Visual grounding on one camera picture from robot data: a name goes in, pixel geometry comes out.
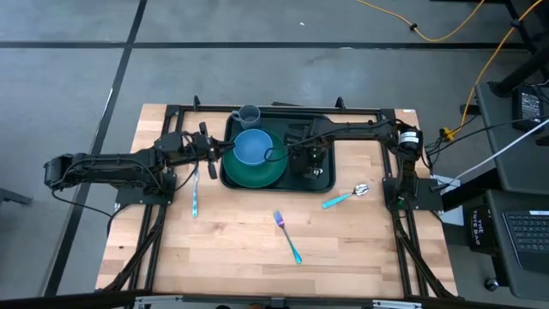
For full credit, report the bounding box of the grey side desk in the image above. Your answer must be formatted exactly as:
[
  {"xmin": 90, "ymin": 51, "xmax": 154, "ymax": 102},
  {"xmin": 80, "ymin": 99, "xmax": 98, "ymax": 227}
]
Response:
[{"xmin": 474, "ymin": 81, "xmax": 549, "ymax": 301}]

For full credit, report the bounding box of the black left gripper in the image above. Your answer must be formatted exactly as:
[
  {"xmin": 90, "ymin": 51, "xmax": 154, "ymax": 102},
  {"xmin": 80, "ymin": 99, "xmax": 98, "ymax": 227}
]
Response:
[{"xmin": 188, "ymin": 122, "xmax": 236, "ymax": 180}]

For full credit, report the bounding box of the yellow floor cable with plug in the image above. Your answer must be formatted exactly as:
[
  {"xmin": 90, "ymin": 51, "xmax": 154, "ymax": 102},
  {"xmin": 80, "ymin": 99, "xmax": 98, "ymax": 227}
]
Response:
[{"xmin": 440, "ymin": 0, "xmax": 545, "ymax": 142}]

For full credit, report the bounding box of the black aluminium table frame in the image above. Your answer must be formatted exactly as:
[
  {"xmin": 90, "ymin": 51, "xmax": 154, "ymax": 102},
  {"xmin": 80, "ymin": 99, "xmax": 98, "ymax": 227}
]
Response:
[{"xmin": 102, "ymin": 94, "xmax": 458, "ymax": 301}]

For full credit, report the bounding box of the grey furniture foot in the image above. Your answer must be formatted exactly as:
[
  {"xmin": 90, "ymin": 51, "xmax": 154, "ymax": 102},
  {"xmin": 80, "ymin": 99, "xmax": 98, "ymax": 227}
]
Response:
[{"xmin": 0, "ymin": 187, "xmax": 34, "ymax": 208}]

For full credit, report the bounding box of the black stand leg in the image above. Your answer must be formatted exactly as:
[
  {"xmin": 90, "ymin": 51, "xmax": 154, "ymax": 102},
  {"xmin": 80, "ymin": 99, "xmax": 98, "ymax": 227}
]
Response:
[{"xmin": 488, "ymin": 0, "xmax": 549, "ymax": 99}]

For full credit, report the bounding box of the spoon with teal handle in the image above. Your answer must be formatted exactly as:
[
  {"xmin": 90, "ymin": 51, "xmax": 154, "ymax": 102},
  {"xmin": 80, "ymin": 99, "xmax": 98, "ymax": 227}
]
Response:
[{"xmin": 322, "ymin": 183, "xmax": 371, "ymax": 210}]

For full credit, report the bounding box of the green round plate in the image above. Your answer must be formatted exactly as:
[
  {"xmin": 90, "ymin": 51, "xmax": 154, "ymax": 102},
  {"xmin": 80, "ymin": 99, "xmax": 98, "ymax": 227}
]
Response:
[{"xmin": 222, "ymin": 128, "xmax": 289, "ymax": 189}]

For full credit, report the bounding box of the black laptop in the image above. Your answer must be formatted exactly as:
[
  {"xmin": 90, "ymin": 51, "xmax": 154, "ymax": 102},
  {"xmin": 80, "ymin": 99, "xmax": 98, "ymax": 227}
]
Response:
[{"xmin": 501, "ymin": 209, "xmax": 549, "ymax": 276}]

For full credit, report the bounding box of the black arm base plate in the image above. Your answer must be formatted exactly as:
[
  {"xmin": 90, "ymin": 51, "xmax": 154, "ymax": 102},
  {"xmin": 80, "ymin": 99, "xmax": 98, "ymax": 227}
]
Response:
[
  {"xmin": 383, "ymin": 176, "xmax": 443, "ymax": 211},
  {"xmin": 114, "ymin": 171, "xmax": 178, "ymax": 206}
]

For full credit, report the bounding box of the grey cup with handle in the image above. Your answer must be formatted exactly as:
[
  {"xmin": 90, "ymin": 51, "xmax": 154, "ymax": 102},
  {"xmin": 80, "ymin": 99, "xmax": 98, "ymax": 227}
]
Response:
[{"xmin": 231, "ymin": 104, "xmax": 262, "ymax": 130}]

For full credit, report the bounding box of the black napkin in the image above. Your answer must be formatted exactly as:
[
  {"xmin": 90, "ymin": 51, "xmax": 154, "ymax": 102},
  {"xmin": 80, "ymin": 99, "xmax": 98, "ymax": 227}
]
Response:
[{"xmin": 286, "ymin": 141, "xmax": 331, "ymax": 181}]

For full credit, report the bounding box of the knife with teal patterned handle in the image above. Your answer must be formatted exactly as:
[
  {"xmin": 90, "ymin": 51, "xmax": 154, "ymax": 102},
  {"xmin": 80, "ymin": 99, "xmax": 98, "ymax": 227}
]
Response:
[{"xmin": 191, "ymin": 166, "xmax": 201, "ymax": 219}]

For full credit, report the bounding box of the iridescent metal fork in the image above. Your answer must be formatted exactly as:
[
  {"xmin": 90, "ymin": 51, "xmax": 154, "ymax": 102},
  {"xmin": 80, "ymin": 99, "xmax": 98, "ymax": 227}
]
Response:
[{"xmin": 273, "ymin": 209, "xmax": 303, "ymax": 265}]

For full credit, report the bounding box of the white cable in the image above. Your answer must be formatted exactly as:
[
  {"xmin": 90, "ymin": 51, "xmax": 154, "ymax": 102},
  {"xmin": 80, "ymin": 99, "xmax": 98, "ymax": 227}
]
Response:
[{"xmin": 445, "ymin": 118, "xmax": 549, "ymax": 184}]

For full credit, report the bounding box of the black power adapter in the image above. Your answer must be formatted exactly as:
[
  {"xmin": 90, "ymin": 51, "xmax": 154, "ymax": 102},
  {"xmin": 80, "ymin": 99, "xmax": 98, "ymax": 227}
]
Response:
[{"xmin": 511, "ymin": 84, "xmax": 546, "ymax": 135}]

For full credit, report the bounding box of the black tote bag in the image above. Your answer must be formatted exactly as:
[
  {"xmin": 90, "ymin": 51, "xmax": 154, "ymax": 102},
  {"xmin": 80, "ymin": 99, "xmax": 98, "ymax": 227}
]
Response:
[{"xmin": 462, "ymin": 204, "xmax": 501, "ymax": 253}]

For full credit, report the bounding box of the black metal crossbar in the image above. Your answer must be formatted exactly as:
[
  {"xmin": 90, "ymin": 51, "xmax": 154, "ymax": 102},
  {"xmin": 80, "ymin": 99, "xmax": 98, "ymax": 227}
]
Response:
[{"xmin": 0, "ymin": 289, "xmax": 549, "ymax": 309}]

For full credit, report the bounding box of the blue bowl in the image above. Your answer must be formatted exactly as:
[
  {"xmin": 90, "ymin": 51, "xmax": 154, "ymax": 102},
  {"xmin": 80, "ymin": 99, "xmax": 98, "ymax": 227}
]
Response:
[{"xmin": 232, "ymin": 128, "xmax": 275, "ymax": 167}]

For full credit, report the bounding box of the white paper sheet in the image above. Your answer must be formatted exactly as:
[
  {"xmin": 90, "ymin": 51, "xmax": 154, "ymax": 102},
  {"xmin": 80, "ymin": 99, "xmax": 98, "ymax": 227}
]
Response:
[{"xmin": 431, "ymin": 173, "xmax": 465, "ymax": 227}]

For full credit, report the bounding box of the dark green plastic tray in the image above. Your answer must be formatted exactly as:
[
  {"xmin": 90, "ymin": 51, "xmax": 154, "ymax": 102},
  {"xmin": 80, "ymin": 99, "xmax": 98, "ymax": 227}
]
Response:
[{"xmin": 219, "ymin": 112, "xmax": 336, "ymax": 193}]

